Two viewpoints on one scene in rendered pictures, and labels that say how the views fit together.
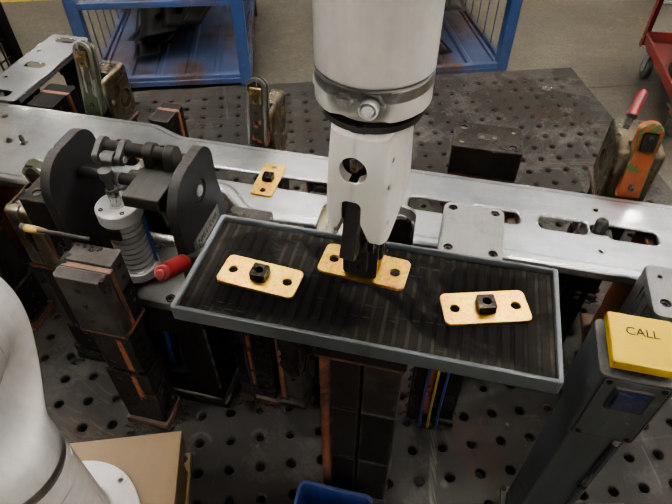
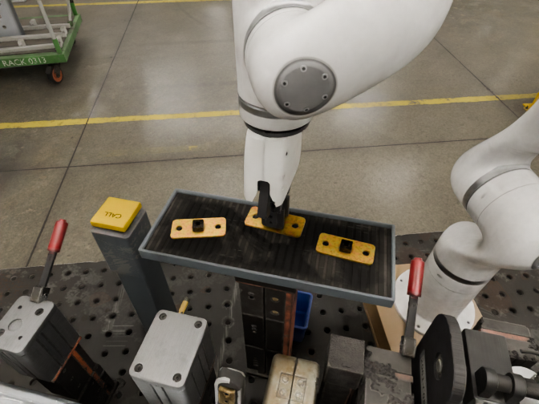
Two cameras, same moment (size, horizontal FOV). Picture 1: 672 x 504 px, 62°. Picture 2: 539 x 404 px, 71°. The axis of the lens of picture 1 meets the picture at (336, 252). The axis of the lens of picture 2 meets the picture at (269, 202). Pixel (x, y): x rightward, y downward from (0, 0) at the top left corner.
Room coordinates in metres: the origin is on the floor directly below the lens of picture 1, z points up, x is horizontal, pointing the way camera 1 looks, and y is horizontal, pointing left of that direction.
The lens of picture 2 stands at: (0.73, -0.04, 1.61)
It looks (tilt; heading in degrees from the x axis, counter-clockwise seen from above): 45 degrees down; 180
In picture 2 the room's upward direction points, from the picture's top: straight up
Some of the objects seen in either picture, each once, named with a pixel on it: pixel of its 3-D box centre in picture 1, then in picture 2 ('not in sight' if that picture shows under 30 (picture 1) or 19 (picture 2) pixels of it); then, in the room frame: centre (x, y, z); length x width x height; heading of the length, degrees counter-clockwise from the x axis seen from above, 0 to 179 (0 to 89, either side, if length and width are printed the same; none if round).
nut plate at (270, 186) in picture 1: (268, 177); not in sight; (0.74, 0.11, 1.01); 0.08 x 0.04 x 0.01; 166
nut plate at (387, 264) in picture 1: (364, 263); (275, 219); (0.36, -0.03, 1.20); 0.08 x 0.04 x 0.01; 72
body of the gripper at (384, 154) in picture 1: (369, 152); (276, 148); (0.36, -0.03, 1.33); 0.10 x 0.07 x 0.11; 162
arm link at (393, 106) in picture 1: (373, 81); (277, 101); (0.36, -0.03, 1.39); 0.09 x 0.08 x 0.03; 162
